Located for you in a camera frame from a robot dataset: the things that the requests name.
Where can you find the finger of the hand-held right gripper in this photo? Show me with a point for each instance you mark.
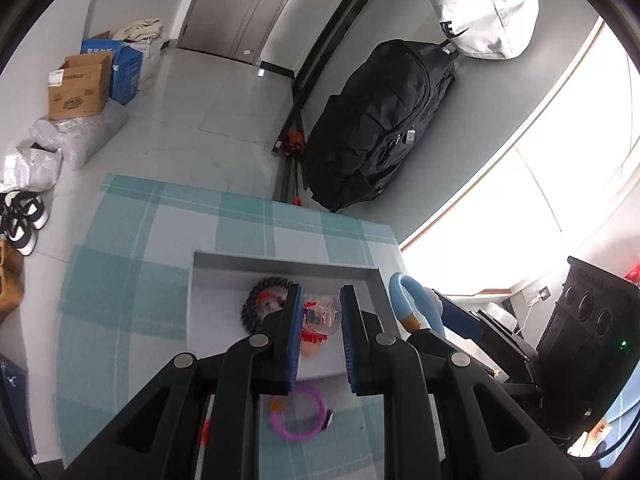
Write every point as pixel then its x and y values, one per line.
pixel 460 321

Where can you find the teal plaid tablecloth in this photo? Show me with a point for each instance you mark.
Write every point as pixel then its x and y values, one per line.
pixel 130 285

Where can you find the brown bag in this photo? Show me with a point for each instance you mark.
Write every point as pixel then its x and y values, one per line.
pixel 10 280

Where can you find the large white plastic bag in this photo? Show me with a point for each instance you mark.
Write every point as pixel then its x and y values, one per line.
pixel 80 132

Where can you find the white wall socket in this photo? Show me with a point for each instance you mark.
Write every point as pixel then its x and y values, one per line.
pixel 543 292

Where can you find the small white plastic bag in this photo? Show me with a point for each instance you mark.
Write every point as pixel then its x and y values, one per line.
pixel 30 170

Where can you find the upright white plastic bag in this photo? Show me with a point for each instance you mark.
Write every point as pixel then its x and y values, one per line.
pixel 150 62

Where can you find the brown cardboard box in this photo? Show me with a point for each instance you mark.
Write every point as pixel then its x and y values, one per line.
pixel 80 87

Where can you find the dark blue box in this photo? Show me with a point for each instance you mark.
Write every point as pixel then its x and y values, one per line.
pixel 15 400

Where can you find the black white sneaker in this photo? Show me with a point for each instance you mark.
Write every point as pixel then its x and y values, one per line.
pixel 27 207
pixel 20 236

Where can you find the orange black tool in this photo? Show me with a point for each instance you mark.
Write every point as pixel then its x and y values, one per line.
pixel 294 141

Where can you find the grey rectangular box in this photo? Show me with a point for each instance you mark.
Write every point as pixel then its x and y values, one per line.
pixel 220 310

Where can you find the black backpack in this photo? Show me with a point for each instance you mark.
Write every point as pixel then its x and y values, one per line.
pixel 375 125

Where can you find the bright window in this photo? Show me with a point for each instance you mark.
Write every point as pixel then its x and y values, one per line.
pixel 525 200

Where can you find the cream cloth tote bag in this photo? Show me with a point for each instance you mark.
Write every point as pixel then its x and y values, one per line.
pixel 140 30

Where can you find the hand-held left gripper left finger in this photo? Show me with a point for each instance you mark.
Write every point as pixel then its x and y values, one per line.
pixel 292 340

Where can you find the grey door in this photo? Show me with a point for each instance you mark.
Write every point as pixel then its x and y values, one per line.
pixel 240 5

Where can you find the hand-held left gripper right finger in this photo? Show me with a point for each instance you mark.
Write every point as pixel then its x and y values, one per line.
pixel 350 340

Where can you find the blue cardboard box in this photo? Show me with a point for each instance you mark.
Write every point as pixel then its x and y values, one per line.
pixel 127 72

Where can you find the white hanging bag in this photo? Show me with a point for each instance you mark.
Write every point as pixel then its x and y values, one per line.
pixel 482 10

